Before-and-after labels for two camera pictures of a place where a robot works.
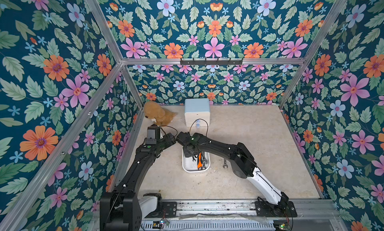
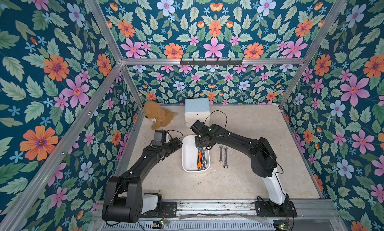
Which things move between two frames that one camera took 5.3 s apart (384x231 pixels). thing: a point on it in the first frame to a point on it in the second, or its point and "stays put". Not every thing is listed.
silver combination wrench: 204,162 stays put
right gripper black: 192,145 to 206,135
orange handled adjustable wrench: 199,163 stays put
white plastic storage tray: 190,166 stays put
